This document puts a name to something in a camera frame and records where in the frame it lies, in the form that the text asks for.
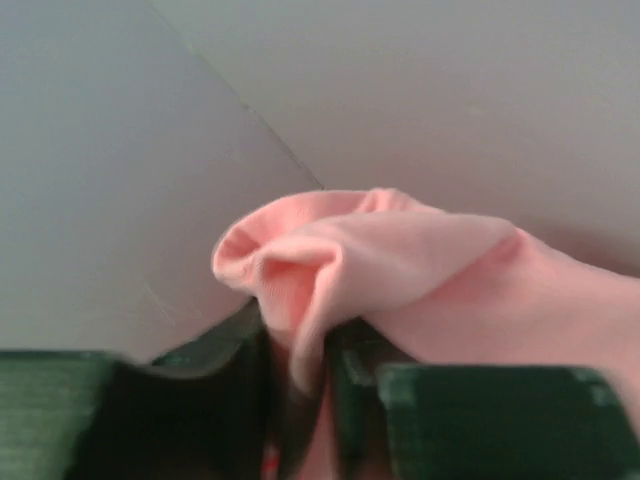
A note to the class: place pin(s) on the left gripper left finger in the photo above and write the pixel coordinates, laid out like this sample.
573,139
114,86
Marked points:
197,412

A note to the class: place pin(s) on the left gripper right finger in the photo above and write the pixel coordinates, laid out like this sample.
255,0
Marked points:
396,418

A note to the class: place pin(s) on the pink t shirt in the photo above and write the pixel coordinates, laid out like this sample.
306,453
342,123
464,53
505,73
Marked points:
444,288

